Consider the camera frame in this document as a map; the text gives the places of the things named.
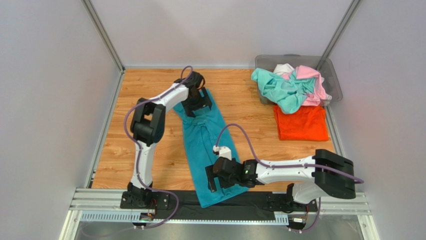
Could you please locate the aluminium corner post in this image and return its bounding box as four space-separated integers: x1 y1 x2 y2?
316 0 363 70
81 0 126 73

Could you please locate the right aluminium corner post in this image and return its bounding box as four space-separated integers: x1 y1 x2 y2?
316 0 363 70

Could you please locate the pink t shirt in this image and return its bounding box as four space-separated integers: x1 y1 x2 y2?
280 65 332 107

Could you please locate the folded orange t shirt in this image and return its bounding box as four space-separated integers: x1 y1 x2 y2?
273 105 329 142

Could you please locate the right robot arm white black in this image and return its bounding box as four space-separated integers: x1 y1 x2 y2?
205 147 362 206

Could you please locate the teal t shirt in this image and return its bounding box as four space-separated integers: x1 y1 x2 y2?
173 90 249 208

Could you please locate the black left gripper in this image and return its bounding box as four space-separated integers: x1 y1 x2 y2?
182 87 213 118

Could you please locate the left aluminium corner post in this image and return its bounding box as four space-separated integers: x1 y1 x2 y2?
81 0 126 73

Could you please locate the clear plastic bin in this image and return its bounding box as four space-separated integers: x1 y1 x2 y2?
254 54 343 107

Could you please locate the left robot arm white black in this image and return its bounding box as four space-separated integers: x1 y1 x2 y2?
121 71 213 209

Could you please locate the white t shirt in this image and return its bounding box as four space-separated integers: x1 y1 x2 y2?
273 63 295 76

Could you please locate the mint green t shirt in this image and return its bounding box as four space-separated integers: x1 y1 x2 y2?
251 68 306 114

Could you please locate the aluminium front frame rail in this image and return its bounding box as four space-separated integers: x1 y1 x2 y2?
69 188 371 226

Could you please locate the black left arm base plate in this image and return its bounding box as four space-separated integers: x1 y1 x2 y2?
119 188 170 210

